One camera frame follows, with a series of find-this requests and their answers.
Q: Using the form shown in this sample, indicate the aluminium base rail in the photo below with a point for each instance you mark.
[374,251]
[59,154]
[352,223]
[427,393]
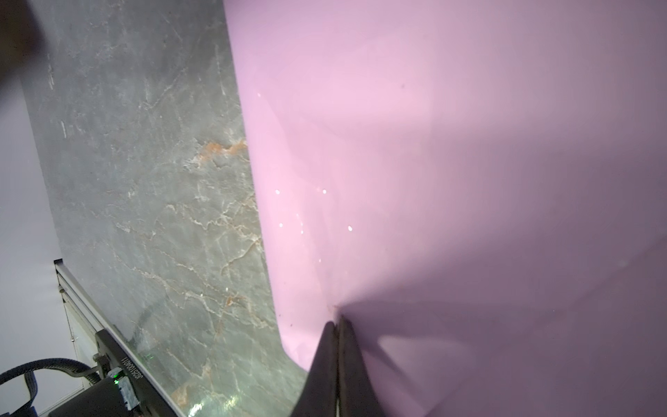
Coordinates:
[85,320]

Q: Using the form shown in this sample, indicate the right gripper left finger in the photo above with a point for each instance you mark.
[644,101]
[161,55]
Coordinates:
[319,397]

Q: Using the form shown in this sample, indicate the pink purple wrapping paper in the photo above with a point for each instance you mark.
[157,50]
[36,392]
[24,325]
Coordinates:
[479,186]

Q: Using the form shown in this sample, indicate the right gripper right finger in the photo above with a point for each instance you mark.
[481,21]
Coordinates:
[357,397]

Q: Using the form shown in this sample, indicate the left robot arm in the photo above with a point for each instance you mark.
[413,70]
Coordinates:
[78,391]

